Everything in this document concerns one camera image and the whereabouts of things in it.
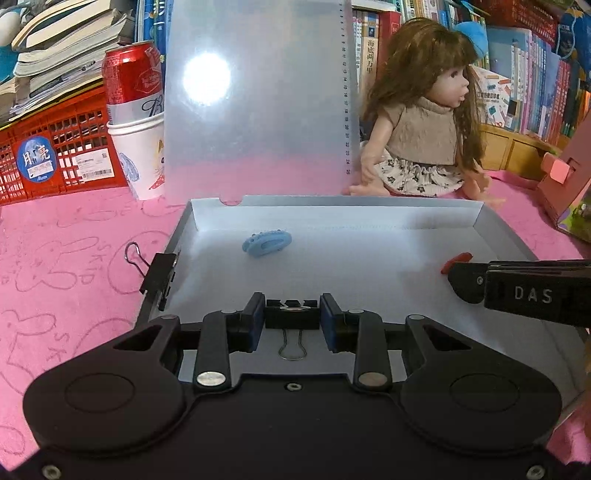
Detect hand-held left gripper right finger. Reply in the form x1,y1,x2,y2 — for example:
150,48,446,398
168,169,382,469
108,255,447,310
320,293,476,393

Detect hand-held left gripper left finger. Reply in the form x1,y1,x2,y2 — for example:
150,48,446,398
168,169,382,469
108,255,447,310
113,292,267,393

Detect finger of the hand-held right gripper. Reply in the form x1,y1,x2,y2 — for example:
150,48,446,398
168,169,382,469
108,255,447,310
447,261,491,304

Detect red plastic carrot toy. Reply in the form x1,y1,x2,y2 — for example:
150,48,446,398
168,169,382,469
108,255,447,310
440,252,474,276

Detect black binder clip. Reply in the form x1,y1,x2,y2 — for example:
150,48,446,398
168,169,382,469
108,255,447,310
124,242,181,311
265,297,322,361

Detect grey cardboard box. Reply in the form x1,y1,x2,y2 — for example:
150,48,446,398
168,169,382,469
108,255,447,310
133,194,591,418

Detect blue hair claw clip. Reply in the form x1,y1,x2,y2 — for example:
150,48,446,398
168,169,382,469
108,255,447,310
242,229,293,255

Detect pink cardboard toy house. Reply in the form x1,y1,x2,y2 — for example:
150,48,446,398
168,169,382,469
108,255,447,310
537,133,591,244

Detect wooden shelf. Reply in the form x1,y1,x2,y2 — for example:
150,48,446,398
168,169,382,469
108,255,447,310
479,122,560,182

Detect brown-haired doll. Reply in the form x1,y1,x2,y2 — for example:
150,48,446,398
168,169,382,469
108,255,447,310
348,18,507,206

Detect white printed box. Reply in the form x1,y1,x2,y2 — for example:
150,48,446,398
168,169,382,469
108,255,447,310
470,65,514,131

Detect white paper cup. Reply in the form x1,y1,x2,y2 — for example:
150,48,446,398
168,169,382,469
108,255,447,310
106,111,167,202

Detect row of shelved books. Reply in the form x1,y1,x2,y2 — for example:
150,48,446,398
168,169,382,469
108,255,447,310
351,0,591,149

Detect translucent clipboard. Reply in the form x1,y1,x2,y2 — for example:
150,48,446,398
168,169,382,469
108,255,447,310
162,0,361,205

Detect blue round plush toy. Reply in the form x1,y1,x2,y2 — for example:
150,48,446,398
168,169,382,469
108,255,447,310
454,20,491,57

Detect red plastic basket with sticker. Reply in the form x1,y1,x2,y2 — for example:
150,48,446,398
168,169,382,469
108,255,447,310
0,85,131,206

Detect red drink can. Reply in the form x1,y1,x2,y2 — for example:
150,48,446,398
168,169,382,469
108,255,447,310
101,40,166,127

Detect blue folders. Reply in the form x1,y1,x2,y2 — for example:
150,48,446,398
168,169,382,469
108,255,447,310
136,0,174,62

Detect stack of worn books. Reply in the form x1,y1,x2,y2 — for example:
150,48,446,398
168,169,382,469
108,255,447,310
0,0,136,126

